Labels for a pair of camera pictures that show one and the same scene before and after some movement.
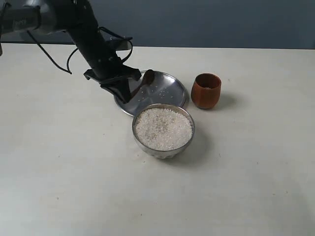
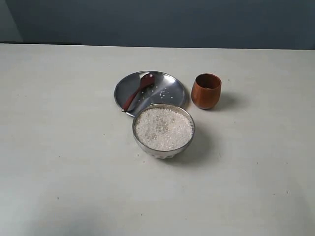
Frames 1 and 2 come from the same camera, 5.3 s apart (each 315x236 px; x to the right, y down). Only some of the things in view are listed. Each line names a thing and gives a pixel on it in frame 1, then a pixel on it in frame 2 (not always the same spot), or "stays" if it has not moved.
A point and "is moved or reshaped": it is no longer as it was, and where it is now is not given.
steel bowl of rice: (164, 131) stays
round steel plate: (166, 89) stays
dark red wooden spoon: (148, 78) is moved or reshaped
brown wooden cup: (205, 90) stays
